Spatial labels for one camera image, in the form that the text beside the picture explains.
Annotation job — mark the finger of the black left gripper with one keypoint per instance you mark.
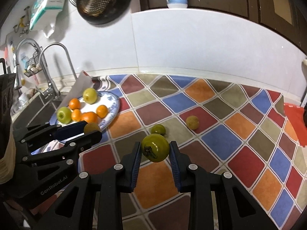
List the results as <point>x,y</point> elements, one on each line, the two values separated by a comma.
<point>82,143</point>
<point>68,132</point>

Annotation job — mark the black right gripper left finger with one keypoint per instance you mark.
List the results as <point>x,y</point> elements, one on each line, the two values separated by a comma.
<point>74,208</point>

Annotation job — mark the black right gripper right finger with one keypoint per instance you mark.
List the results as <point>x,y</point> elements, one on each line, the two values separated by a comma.
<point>211,194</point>

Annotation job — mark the small yellow fruit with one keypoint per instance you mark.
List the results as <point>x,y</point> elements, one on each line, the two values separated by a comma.
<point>90,127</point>

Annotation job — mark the green apple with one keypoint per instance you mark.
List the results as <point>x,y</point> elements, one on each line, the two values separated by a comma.
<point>64,115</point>

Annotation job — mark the large bright orange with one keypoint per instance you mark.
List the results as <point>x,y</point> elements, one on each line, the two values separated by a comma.
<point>89,117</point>

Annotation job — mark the small tangerine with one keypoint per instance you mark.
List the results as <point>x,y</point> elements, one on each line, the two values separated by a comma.
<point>74,104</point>
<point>102,111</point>
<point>76,115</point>

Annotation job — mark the yellow-green apple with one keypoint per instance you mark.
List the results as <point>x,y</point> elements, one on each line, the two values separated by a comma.
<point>90,95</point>

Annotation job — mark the small green tomato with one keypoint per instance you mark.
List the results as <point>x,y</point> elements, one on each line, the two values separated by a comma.
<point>158,129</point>
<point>155,147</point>

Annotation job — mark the chrome kitchen faucet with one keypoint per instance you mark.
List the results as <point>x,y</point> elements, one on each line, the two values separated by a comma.
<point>52,89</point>

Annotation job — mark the stainless steel sink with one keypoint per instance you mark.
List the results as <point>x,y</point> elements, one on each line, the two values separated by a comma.
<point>36,111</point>

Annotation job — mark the blue white patterned plate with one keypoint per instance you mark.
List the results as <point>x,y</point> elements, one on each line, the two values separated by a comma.
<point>110,100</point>

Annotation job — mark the thin gooseneck water tap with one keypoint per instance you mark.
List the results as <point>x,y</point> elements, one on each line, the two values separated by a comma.
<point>55,59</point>

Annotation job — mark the teal paper towel pack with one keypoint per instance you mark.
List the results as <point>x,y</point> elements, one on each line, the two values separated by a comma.
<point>44,14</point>

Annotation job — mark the black frying pan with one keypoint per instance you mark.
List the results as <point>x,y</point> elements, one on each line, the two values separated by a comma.
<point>100,12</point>

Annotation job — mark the black wire sponge basket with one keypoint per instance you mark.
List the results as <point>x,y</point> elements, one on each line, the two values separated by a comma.
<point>31,65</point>

